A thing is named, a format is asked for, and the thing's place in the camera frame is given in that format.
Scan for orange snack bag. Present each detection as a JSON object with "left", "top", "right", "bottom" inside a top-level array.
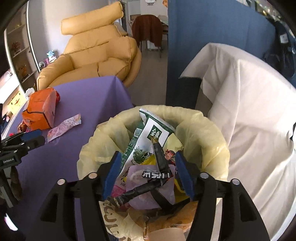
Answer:
[{"left": 22, "top": 87, "right": 60, "bottom": 131}]

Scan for long pink wrapper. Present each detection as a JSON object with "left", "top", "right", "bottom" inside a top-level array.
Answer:
[{"left": 47, "top": 114, "right": 82, "bottom": 142}]

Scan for black snack wrapper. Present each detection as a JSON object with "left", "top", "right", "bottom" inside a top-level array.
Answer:
[{"left": 107, "top": 137, "right": 173, "bottom": 207}]

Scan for pink cartoon snack bag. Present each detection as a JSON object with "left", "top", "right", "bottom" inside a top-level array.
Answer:
[{"left": 111, "top": 164, "right": 176, "bottom": 210}]

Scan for green white milk carton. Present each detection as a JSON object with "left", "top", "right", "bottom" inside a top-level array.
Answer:
[{"left": 114, "top": 108, "right": 175, "bottom": 192}]

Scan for red yellow snack bag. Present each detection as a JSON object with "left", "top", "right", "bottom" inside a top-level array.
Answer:
[{"left": 18, "top": 120, "right": 29, "bottom": 133}]

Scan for yellow nabati wafer bag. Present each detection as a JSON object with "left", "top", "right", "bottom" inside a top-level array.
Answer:
[{"left": 141, "top": 133, "right": 186, "bottom": 196}]

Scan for yellow trash bag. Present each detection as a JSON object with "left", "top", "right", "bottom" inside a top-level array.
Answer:
[{"left": 76, "top": 104, "right": 231, "bottom": 241}]

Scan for yellow box on shelf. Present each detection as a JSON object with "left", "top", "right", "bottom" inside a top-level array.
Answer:
[{"left": 8, "top": 91, "right": 27, "bottom": 114}]

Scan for purple tablecloth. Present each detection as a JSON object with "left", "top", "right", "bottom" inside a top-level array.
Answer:
[{"left": 8, "top": 76, "right": 133, "bottom": 235}]

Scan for toys on floor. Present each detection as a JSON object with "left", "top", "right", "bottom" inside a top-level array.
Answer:
[{"left": 39, "top": 51, "right": 57, "bottom": 70}]

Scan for white sofa cover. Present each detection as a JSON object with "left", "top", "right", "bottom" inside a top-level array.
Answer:
[{"left": 181, "top": 43, "right": 295, "bottom": 240}]

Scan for yellow leather armchair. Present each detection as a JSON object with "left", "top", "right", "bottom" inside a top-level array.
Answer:
[{"left": 37, "top": 1, "right": 142, "bottom": 90}]

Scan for brown draped dining chair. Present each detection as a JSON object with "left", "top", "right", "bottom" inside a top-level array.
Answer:
[{"left": 132, "top": 15, "right": 163, "bottom": 48}]

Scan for navy blue backpack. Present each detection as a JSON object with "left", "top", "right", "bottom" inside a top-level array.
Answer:
[{"left": 263, "top": 21, "right": 295, "bottom": 86}]

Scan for blue cloth partition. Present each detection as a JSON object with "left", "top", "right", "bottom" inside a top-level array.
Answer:
[{"left": 166, "top": 0, "right": 278, "bottom": 107}]

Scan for wall shelf unit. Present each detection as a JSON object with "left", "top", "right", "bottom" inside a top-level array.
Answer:
[{"left": 4, "top": 3, "right": 40, "bottom": 91}]

